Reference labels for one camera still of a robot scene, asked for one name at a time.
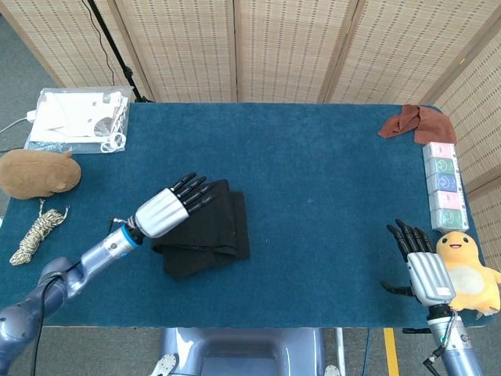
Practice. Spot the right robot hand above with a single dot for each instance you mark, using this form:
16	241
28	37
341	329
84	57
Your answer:
428	278

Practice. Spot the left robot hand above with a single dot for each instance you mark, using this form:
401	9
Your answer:
162	213

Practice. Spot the black trousers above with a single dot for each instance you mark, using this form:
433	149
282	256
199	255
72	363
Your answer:
219	235

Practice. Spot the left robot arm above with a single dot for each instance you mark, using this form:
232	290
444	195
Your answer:
58	286

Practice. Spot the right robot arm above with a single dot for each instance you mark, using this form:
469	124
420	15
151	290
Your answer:
458	348

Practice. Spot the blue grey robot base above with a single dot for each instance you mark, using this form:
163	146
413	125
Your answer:
242	352

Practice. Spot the yellow plush toy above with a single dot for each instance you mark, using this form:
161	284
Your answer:
469	274

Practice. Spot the black bar under table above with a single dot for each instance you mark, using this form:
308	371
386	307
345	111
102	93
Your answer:
417	330

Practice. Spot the green tissue pack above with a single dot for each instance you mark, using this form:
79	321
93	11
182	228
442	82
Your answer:
450	219
443	164

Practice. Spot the pink tissue pack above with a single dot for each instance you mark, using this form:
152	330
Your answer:
440	149
447	200

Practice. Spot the blue tissue pack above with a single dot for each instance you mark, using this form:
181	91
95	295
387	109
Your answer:
445	182

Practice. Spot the white table leg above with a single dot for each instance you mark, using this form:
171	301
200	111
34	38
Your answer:
340	348

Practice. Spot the clear plastic bag with papers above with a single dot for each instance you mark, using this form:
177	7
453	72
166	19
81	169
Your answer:
74	117

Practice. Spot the brown plush capybara toy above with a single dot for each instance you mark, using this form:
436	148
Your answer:
35	174

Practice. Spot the rust brown cloth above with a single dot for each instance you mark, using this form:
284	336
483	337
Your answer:
434	125

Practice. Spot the blue table cloth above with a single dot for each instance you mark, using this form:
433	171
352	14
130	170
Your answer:
313	176

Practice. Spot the white power adapter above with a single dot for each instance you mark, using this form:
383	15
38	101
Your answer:
31	116

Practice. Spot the black tripod stand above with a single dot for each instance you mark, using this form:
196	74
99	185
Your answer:
117	55

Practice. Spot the bamboo folding screen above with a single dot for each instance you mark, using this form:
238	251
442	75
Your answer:
184	47

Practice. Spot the white perforated bracket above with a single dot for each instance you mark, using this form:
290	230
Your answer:
332	371
165	364

